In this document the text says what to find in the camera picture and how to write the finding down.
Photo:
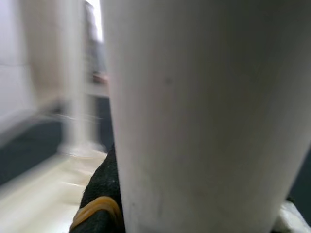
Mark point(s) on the white plastic children table top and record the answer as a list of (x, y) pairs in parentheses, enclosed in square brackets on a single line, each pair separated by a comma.
[(36, 199)]

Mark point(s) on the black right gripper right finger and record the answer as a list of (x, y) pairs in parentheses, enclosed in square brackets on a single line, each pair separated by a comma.
[(291, 199)]

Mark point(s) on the white plastic table leg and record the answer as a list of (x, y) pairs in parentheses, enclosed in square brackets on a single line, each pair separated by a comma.
[(77, 72), (206, 109)]

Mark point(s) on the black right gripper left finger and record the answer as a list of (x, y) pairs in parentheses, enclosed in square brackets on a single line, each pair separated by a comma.
[(104, 189)]

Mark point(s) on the tan rubber band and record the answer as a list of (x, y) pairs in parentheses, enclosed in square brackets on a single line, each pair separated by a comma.
[(97, 206)]

